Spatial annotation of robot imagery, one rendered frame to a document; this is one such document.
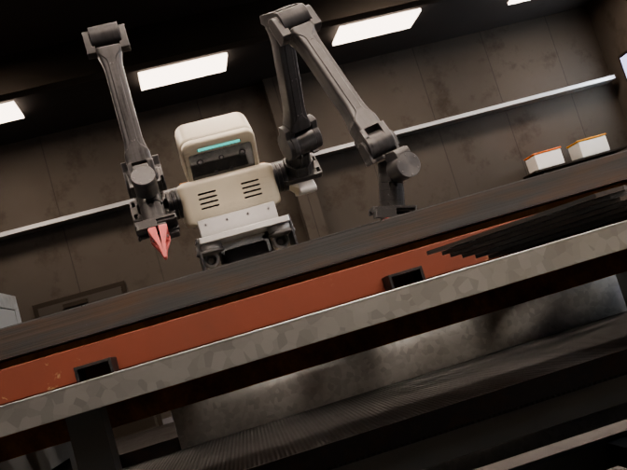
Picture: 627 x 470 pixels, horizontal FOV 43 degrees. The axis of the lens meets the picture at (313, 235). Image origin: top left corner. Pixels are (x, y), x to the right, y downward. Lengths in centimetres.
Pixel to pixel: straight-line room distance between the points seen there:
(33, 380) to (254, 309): 32
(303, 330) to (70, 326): 44
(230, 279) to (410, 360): 90
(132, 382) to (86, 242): 1144
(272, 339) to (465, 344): 122
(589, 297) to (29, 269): 1076
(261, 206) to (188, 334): 111
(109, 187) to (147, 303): 1123
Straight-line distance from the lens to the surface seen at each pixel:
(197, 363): 84
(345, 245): 118
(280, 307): 116
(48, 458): 172
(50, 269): 1230
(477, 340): 202
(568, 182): 128
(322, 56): 192
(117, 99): 209
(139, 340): 117
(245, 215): 222
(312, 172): 231
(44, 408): 86
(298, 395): 195
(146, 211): 197
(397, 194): 182
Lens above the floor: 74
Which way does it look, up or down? 6 degrees up
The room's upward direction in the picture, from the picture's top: 17 degrees counter-clockwise
